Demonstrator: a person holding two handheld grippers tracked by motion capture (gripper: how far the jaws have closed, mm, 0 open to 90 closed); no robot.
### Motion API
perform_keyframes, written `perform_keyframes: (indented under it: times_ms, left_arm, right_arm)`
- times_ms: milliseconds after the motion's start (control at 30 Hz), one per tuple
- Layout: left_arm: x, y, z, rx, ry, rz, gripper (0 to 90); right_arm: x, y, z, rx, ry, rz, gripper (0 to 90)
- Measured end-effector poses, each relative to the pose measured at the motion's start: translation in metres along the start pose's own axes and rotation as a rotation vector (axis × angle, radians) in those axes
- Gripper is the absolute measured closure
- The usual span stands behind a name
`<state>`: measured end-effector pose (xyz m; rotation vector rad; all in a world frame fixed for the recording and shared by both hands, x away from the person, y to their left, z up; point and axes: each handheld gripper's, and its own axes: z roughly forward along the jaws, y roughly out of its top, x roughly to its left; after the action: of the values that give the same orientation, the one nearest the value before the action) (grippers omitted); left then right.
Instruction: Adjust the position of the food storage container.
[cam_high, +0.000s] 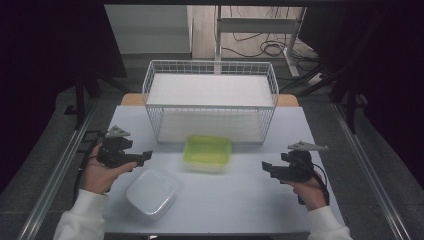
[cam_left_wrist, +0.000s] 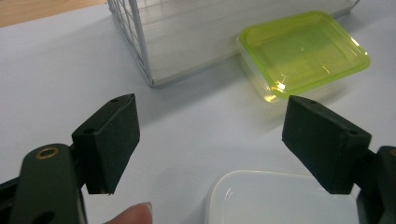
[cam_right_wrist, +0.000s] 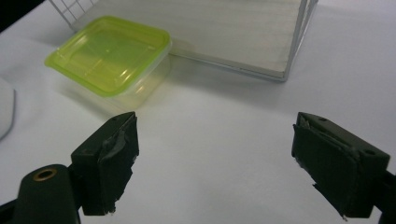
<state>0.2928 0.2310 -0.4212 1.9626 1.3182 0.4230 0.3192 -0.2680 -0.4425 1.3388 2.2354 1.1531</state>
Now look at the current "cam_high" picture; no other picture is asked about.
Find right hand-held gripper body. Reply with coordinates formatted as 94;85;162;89
280;140;329;184

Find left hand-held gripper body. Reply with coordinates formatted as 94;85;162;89
96;125;134;169

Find white square food container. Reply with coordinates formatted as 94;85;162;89
124;168;178;216

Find green lid food container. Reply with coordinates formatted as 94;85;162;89
182;134;233;174

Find white wire basket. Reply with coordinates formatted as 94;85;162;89
142;59;280;145

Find person's left hand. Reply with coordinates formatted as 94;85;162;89
81;144;138;195

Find person's right hand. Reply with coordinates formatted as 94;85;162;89
281;174;330;212

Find white table cover sheet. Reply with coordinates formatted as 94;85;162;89
103;105;346;234

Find wooden table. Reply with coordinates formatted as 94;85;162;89
119;93;300;108

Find black metal stand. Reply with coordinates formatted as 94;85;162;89
64;66;131;131
279;63;368;134

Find white power strip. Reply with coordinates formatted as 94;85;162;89
306;73;326;86

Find white cabinet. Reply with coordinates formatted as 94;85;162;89
104;4;194;55

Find dark curtain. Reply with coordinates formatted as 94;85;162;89
299;0;424;188
0;0;128;194

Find black rectangular floor frame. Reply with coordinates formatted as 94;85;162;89
79;129;105;154

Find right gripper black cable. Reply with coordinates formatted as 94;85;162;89
298;163;331;206

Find aluminium rail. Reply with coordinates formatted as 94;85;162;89
331;103;413;240
16;99;98;240

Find black floor cables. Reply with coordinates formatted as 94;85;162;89
221;6;321;73

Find white metal desk frame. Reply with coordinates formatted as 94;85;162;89
214;5;308;78

